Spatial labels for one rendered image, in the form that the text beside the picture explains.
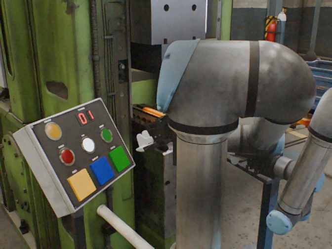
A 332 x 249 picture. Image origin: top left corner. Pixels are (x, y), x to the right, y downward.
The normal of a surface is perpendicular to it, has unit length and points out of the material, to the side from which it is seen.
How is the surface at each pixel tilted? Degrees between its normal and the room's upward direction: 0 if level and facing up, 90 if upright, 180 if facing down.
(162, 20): 90
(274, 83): 86
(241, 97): 106
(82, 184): 60
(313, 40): 90
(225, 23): 90
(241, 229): 0
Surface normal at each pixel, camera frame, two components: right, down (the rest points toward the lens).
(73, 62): -0.78, 0.19
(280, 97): 0.18, 0.57
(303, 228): 0.00, -0.94
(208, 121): 0.02, 0.34
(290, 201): -0.61, 0.29
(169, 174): 0.63, 0.25
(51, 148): 0.78, -0.35
